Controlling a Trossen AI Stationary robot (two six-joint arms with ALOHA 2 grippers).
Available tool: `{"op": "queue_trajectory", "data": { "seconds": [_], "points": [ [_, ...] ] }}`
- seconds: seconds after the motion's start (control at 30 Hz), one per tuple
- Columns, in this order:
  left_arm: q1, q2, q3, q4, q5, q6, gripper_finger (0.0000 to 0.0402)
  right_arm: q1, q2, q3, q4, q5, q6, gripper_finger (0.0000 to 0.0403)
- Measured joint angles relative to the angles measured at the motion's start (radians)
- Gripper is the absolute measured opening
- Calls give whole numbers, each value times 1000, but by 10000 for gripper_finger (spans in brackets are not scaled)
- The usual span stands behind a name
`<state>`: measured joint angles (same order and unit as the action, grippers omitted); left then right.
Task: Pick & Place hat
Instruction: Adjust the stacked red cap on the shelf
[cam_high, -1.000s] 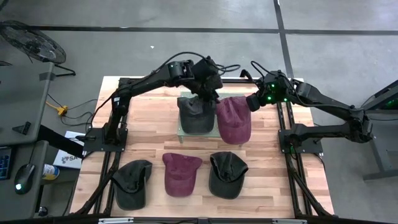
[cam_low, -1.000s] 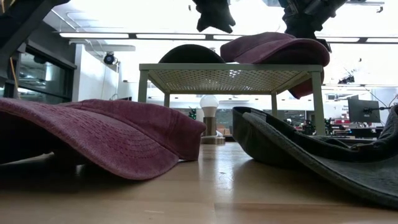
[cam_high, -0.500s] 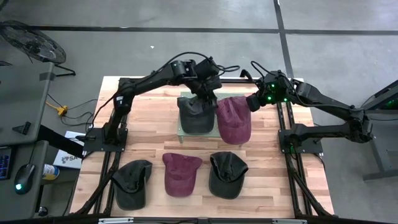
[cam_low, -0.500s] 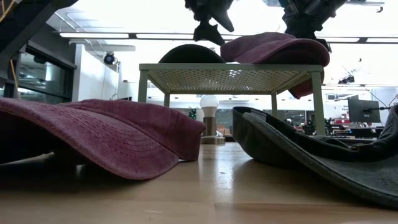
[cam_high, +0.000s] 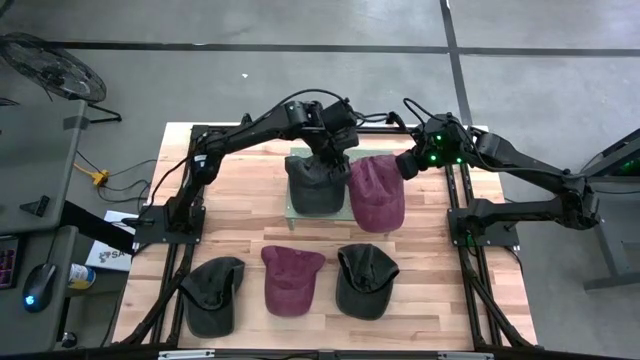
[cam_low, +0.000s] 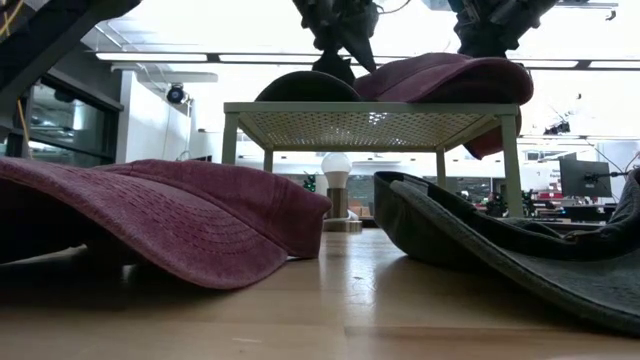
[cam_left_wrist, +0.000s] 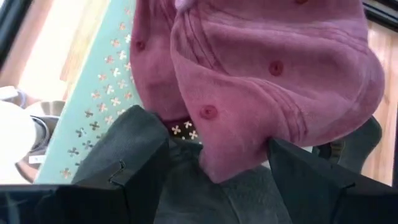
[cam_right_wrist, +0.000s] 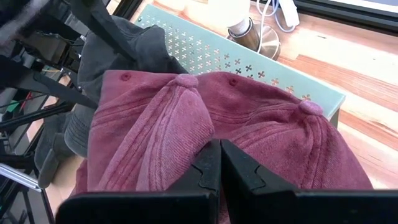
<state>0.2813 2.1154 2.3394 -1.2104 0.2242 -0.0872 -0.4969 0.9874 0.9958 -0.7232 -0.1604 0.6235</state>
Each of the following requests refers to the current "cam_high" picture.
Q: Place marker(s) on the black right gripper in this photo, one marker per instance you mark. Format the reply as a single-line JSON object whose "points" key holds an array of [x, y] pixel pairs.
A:
{"points": [[410, 166]]}

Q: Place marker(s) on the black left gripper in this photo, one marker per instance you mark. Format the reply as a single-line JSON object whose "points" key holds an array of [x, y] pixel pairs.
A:
{"points": [[334, 142]]}

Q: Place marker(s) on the dark grey baseball cap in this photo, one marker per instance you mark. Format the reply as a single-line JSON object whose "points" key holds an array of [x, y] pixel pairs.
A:
{"points": [[210, 300], [365, 285], [315, 192]]}

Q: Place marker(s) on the maroon baseball cap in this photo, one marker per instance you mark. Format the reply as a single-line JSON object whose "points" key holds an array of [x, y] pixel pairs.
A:
{"points": [[377, 195], [290, 280]]}

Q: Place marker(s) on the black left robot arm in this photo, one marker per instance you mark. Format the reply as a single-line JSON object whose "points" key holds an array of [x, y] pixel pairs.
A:
{"points": [[240, 135]]}

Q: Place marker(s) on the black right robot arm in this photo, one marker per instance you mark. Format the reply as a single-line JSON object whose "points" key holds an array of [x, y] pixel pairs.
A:
{"points": [[540, 170]]}

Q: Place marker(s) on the green perforated metal shelf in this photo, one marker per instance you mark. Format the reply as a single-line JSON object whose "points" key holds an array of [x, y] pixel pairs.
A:
{"points": [[320, 218]]}

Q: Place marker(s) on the grey metal stand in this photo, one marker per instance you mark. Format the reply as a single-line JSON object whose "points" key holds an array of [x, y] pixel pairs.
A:
{"points": [[615, 240]]}

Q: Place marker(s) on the white printed cardboard box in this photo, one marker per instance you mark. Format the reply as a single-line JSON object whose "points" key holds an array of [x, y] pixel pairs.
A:
{"points": [[107, 255]]}

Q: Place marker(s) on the white and yellow can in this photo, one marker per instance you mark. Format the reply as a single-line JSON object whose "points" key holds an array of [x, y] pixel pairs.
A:
{"points": [[80, 276]]}

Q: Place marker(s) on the grey side desk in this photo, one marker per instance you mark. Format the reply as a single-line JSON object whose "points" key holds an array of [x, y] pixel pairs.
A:
{"points": [[35, 150]]}

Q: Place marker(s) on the black floor fan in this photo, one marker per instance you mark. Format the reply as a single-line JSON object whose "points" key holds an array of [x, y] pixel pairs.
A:
{"points": [[50, 70]]}

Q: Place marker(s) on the black wedge block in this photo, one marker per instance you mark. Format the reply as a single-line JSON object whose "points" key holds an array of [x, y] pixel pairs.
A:
{"points": [[36, 206]]}

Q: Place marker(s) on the black round knob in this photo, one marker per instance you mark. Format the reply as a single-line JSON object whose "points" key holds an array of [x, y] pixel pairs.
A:
{"points": [[69, 340]]}

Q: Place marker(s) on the black computer mouse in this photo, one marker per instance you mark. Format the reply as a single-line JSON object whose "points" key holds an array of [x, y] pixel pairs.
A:
{"points": [[39, 285]]}

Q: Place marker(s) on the black backlit keyboard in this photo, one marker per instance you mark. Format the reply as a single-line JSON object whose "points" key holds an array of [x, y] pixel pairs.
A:
{"points": [[7, 262]]}

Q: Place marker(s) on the black frame hook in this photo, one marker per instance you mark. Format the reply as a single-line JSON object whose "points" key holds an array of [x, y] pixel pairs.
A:
{"points": [[245, 120], [396, 120]]}

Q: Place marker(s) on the silver bracket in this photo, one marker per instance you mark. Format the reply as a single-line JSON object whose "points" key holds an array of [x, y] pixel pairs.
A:
{"points": [[185, 354], [465, 355]]}

